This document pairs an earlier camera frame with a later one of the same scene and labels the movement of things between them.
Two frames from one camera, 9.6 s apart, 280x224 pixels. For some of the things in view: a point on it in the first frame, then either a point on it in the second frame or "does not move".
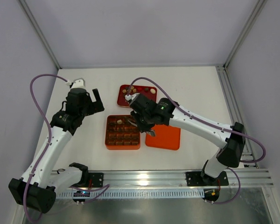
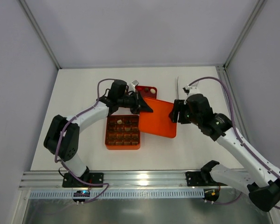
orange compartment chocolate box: x=121 y=134 does not move
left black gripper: x=93 y=106 to x=136 y=103
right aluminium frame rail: x=249 y=160 does not move
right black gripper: x=143 y=123 to x=179 y=112
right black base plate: x=195 y=178 does not move
